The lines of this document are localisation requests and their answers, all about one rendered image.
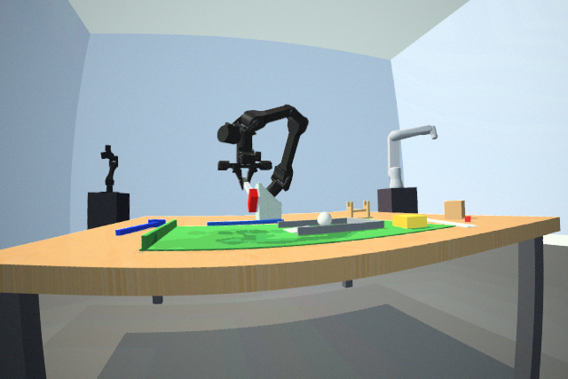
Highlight tan cube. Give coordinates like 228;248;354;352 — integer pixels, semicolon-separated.
444;200;466;219

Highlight green flat mat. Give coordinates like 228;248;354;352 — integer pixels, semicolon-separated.
139;220;456;251

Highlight white golf ball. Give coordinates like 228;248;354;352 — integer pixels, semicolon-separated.
317;212;332;225

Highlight yellow flat block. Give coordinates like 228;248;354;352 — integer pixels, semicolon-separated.
392;214;428;228

